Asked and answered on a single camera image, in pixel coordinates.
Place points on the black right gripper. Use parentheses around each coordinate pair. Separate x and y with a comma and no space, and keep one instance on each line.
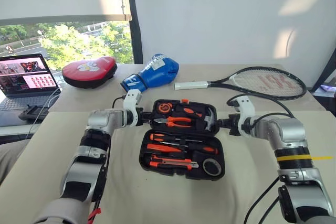
(233,125)

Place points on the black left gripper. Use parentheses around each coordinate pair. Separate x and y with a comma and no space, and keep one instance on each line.
(141,119)

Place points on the short orange black screwdriver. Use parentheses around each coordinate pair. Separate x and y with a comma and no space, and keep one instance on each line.
(156,137)

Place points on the orange test pen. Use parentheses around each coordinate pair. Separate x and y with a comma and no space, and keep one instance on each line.
(162,148)

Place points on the black tool case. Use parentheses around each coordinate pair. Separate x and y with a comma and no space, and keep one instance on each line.
(147,166)

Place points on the black electrical tape roll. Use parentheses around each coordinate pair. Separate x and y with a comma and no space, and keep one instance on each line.
(206,170)

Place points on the orange black utility knife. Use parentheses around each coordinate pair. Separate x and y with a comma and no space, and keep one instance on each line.
(170,162)

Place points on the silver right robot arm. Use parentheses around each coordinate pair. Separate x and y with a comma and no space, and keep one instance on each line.
(288,132)

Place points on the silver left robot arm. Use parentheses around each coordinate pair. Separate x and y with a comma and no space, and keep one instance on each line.
(105,120)

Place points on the steel claw hammer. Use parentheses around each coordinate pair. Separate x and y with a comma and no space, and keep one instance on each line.
(210,121)

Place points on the orange black tape measure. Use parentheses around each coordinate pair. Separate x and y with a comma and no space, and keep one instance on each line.
(164,108)

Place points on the stubby orange black screwdriver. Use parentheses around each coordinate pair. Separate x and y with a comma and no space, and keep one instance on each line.
(190,111)

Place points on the blue boxing glove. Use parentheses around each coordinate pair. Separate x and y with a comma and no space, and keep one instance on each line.
(157,74)

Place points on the black white tennis racket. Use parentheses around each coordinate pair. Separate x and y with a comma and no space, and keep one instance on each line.
(190,85)

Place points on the beige table cloth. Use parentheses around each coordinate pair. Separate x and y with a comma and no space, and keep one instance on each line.
(92,98)
(170,203)

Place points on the red black punch mitt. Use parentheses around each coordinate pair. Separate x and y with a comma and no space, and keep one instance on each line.
(86,72)

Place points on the yellow floor tape strip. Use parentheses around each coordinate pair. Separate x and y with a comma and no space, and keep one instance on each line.
(321,158)

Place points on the black handheld controller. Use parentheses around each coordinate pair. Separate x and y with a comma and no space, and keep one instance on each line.
(32,113)

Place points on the open laptop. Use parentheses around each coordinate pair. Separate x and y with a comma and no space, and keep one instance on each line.
(26,77)

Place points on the white side desk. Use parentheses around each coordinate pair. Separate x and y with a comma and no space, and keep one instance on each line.
(13,129)

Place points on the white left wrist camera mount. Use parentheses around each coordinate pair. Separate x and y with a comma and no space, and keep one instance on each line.
(132,98)

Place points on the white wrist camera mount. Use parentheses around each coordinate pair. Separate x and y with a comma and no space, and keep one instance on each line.
(246,106)
(132,98)

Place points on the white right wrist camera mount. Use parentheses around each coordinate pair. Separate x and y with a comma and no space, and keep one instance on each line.
(246,106)

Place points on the dark window frame pillar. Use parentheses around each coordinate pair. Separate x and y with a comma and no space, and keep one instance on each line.
(135,24)

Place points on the dark metal stand frame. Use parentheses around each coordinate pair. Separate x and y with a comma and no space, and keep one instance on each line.
(324,69)

